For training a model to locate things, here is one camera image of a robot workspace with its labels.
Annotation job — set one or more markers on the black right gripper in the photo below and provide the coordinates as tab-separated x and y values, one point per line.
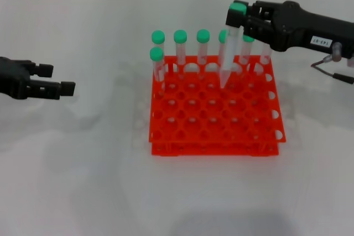
296	28

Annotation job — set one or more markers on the orange test tube rack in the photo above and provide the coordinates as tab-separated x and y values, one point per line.
215	141

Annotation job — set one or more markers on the green-capped tube with red print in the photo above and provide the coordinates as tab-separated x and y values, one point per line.
222	37
246	51
266	56
203	36
156	54
180	36
158	37

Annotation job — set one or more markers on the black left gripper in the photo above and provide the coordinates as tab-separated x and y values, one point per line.
12	78

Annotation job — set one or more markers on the green-capped test tube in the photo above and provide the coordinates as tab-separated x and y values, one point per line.
231	53

